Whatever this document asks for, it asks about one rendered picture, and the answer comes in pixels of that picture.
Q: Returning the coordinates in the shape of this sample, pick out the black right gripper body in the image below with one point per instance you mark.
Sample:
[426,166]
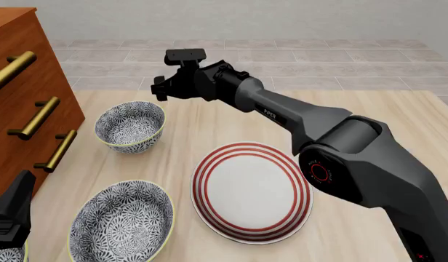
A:
[180,86]

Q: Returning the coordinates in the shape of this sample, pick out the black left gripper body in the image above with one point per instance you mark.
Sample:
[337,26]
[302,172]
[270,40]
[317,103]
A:
[7,232]

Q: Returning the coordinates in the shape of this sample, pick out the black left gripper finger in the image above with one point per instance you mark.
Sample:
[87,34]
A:
[18,196]

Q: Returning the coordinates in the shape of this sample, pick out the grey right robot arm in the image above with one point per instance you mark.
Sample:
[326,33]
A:
[355,152]

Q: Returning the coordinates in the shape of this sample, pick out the black-white patterned bowl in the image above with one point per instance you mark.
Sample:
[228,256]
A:
[7,255]
[129,127]
[122,221]

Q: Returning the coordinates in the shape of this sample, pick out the small black plate on stalk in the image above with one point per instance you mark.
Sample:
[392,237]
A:
[184,56]

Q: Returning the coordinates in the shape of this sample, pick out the white plate with red rings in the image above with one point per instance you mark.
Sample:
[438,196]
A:
[251,192]

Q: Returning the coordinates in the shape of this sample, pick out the wooden cabinet drawer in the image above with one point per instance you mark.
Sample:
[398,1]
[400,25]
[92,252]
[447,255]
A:
[69,120]
[55,82]
[31,41]

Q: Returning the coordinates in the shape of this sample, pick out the wooden cabinet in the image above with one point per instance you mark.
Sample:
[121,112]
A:
[46,90]

